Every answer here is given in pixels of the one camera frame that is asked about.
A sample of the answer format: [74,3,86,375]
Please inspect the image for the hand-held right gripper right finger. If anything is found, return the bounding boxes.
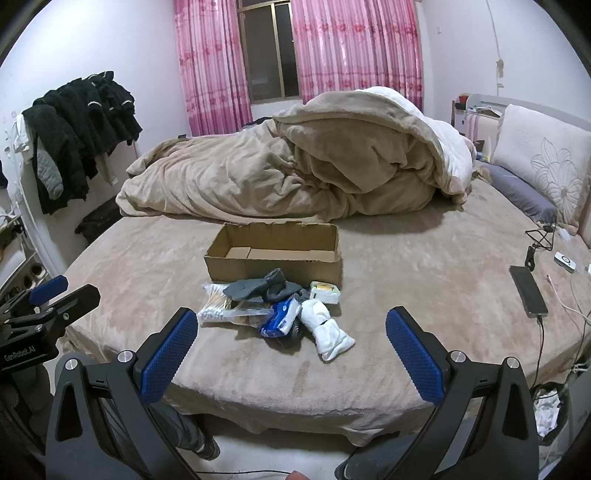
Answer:
[385,306,541,480]

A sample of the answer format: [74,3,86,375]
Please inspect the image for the black charging cable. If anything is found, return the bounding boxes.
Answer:
[530,315,546,389]

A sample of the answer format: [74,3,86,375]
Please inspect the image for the white wall cord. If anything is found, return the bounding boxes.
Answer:
[488,0,507,89]

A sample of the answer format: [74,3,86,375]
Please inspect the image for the black smartphone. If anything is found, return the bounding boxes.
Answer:
[509,265,550,319]

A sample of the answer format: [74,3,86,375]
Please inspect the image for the window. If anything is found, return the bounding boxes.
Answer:
[236,0,302,104]

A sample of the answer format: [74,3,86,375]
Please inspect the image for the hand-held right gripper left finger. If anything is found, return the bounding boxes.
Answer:
[45,308,200,480]

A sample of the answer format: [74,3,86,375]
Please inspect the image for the beige hanging garment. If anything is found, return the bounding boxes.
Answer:
[95,151,119,186]

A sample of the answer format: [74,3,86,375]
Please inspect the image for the blue white cloth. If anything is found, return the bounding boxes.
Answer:
[259,298,302,337]

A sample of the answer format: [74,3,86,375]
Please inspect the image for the person's right leg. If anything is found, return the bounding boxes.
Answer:
[334,436,416,480]

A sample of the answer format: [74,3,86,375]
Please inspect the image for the cardboard box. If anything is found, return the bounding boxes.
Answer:
[204,222,343,294]

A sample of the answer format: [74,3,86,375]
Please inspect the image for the trash bin with paper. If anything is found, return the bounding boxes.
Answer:
[530,382,572,446]

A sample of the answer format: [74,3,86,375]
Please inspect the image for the small white green pack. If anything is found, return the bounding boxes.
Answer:
[309,281,341,305]

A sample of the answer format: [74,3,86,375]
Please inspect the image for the white bed headboard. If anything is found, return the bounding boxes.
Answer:
[465,93,591,139]

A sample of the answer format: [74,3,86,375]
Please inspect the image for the pink curtain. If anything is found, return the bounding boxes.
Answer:
[292,0,424,112]
[174,0,253,137]

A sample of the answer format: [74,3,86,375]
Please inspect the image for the beige blanket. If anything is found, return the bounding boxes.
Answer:
[115,87,478,223]

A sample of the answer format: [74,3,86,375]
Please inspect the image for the grey quilted garment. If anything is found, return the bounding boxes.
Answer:
[34,147,64,200]

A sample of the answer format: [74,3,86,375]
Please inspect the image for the dark grey socks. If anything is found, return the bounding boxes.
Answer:
[223,268,306,304]

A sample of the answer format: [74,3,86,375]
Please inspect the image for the black floor cable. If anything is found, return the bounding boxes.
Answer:
[198,469,288,479]

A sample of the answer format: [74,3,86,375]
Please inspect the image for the grey pillow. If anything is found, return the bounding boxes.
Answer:
[480,164,559,225]

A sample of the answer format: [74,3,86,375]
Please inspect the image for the black phone holder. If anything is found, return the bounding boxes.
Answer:
[525,224,557,271]

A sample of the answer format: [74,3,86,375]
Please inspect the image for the white socks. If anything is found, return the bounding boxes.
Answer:
[300,298,356,362]

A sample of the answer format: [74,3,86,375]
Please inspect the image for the white cable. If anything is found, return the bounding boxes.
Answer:
[546,274,591,325]

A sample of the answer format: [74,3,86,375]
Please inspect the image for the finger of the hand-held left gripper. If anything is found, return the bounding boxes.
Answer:
[29,275,70,306]
[9,285,101,331]

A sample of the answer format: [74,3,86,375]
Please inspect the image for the bag of cotton swabs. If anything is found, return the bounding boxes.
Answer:
[197,282,274,329]

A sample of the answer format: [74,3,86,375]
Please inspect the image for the small white device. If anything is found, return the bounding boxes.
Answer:
[553,251,579,274]

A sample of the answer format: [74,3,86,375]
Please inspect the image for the black suitcase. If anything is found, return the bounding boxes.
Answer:
[75,196,123,243]

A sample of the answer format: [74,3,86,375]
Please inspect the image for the cream flower pillow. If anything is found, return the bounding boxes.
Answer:
[490,104,591,230]

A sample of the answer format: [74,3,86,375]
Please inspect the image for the white storage shelf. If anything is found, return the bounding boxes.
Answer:
[0,210,48,298]

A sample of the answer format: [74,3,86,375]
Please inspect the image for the hanging black clothes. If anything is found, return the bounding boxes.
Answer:
[22,71,143,216]

